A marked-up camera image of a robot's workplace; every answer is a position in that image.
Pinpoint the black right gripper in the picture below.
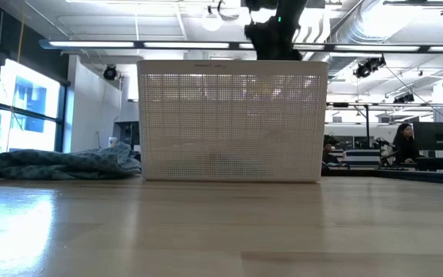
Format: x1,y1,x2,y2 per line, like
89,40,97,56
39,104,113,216
243,18,304,62

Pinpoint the white perforated plastic basket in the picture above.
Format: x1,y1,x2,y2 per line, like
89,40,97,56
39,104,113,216
136,59,329,183

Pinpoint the white globe pendant lamp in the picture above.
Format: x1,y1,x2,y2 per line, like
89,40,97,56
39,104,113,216
201,4,223,32

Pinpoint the long ceiling light bar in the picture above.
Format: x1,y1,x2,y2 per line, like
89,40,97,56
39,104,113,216
38,38,443,54

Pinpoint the black track spotlight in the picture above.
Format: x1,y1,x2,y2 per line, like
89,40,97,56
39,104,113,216
392,92,415,105
353,55,387,79

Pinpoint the person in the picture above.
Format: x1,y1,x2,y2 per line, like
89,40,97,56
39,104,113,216
391,122,419,165
322,142,341,165

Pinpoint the black cabinet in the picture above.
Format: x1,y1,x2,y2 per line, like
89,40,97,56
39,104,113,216
112,121,142,155

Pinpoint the black monitor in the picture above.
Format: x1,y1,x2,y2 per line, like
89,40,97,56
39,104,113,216
412,122,443,152

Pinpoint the dark background desk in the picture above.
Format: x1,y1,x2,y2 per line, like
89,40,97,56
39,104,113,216
413,155,443,174

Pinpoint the blue patterned cloth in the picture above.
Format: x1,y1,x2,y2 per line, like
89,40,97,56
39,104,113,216
0,141,142,181

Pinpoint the silver ventilation duct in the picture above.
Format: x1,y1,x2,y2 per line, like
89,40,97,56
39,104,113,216
327,0,403,58

